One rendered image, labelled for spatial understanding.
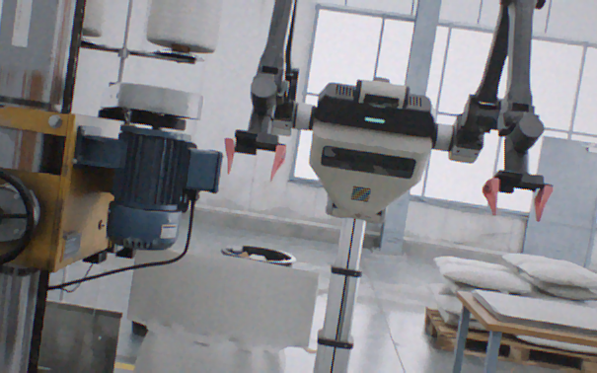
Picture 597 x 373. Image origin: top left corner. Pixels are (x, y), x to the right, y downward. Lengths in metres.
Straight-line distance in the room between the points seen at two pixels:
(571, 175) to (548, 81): 1.44
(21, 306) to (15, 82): 0.44
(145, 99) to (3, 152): 0.29
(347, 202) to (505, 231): 8.04
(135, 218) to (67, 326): 0.93
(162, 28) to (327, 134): 0.74
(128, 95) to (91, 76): 9.06
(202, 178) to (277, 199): 8.36
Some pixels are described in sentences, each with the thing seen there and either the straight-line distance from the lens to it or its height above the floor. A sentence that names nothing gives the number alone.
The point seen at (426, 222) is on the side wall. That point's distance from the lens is 9.83.
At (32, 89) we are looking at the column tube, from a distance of 1.32.
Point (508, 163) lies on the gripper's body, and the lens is 1.52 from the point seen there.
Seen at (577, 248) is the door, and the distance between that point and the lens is 10.40.
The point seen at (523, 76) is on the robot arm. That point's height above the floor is 1.59.
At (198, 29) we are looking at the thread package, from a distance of 1.45.
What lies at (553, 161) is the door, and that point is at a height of 1.73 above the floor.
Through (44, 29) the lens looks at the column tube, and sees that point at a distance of 1.32.
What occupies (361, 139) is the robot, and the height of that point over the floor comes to 1.40.
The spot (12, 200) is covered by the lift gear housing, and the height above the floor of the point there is 1.16.
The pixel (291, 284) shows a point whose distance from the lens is 1.67.
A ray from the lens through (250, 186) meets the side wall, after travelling 9.72.
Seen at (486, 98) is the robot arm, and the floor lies 1.56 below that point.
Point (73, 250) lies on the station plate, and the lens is 1.38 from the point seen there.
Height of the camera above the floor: 1.33
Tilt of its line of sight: 3 degrees down
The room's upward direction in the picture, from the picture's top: 9 degrees clockwise
